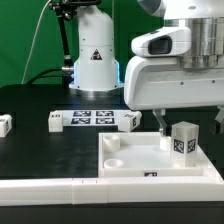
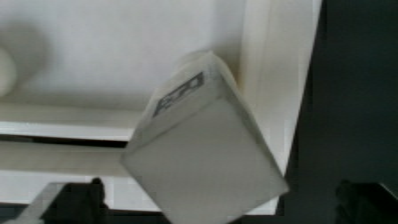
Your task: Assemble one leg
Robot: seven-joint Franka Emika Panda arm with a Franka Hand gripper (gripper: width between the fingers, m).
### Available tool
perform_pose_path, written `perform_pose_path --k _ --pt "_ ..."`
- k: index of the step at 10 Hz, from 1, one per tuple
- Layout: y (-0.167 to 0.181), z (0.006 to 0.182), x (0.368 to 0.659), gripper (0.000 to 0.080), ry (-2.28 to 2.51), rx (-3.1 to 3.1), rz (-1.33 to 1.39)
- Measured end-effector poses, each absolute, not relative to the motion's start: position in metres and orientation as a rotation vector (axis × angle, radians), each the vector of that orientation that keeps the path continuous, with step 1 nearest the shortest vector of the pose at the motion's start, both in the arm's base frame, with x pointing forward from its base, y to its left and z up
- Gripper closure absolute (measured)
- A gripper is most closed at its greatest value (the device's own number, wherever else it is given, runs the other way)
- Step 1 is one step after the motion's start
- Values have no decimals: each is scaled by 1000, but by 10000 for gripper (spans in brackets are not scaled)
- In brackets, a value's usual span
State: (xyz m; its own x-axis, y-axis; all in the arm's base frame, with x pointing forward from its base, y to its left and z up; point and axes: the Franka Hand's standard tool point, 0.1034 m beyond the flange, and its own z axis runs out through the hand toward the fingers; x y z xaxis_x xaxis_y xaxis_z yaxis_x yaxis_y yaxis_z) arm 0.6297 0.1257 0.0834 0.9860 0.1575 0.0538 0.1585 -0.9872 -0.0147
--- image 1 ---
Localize fiducial marker sheet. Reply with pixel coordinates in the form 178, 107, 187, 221
63, 110, 121, 126

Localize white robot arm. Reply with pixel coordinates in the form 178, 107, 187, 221
70, 0, 224, 133

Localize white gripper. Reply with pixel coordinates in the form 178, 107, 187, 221
124, 26, 224, 137

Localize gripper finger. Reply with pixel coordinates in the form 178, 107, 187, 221
211, 106, 224, 134

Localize black cables at base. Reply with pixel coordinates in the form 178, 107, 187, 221
25, 65, 75, 86

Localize white L-shaped obstacle fence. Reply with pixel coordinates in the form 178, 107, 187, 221
0, 149, 224, 206

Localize white cable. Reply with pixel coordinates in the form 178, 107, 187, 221
21, 0, 54, 85

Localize white square tabletop part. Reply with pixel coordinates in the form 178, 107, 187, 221
98, 132, 203, 177

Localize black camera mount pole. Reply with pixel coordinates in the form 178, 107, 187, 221
48, 0, 103, 88

